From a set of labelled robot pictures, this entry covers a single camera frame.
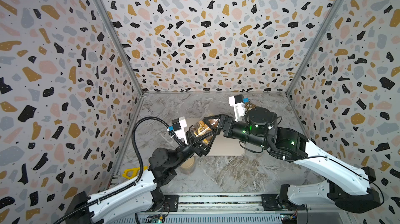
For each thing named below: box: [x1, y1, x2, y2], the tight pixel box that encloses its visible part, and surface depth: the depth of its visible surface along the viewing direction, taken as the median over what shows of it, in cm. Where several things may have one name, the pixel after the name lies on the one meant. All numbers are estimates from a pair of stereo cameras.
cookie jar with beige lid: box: [180, 156, 196, 176], surface depth 78 cm
